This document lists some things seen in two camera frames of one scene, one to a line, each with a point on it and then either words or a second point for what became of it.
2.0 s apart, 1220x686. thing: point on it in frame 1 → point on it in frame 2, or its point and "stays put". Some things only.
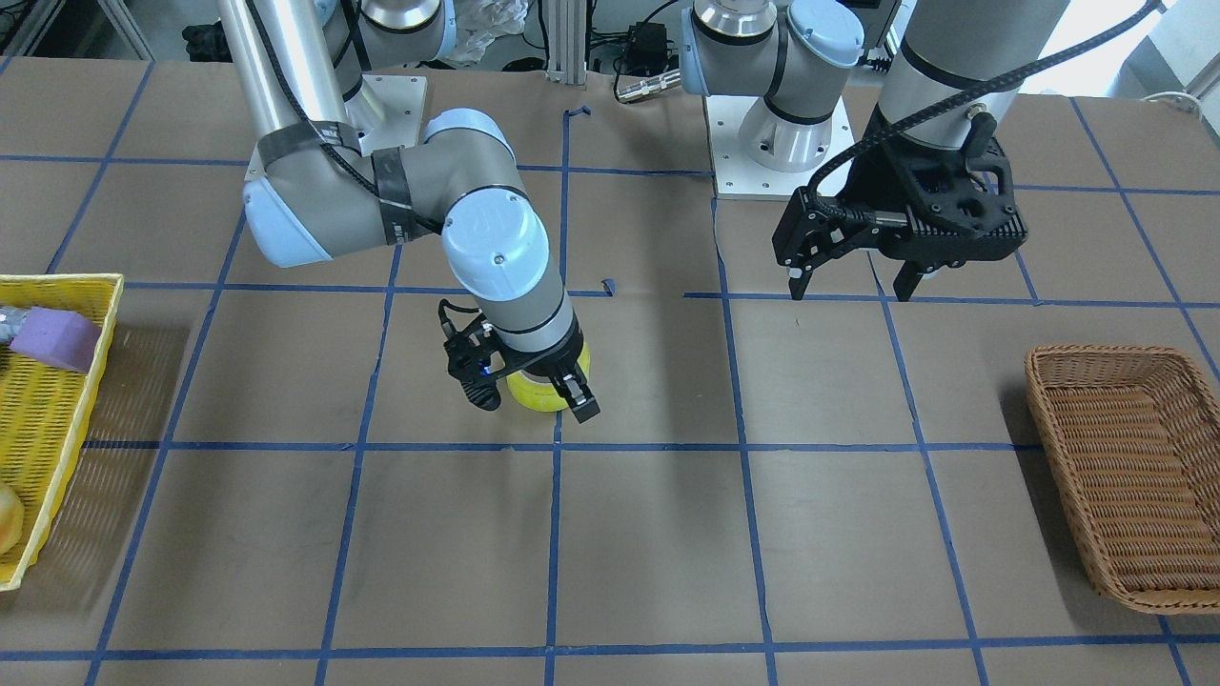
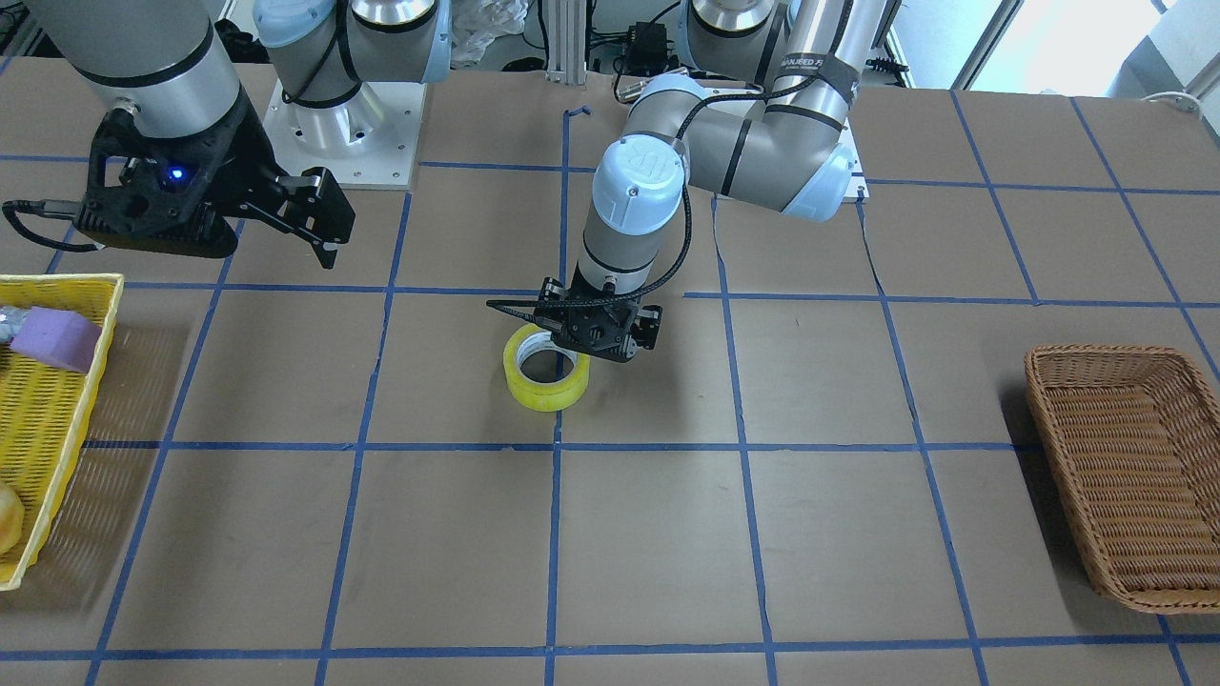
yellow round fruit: [11, 517] stays put
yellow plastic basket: [44, 406] stays put
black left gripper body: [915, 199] → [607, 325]
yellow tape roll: [538, 391] stays put
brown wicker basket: [1134, 436] stays put
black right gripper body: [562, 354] → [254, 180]
